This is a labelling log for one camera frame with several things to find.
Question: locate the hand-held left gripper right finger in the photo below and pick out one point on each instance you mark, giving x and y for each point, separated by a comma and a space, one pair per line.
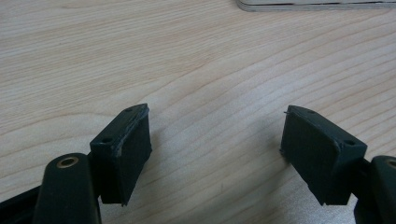
317, 155

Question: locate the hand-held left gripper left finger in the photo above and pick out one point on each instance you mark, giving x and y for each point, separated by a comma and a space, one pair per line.
124, 155

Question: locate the white book with green picture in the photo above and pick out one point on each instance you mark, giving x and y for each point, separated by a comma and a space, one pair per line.
311, 5

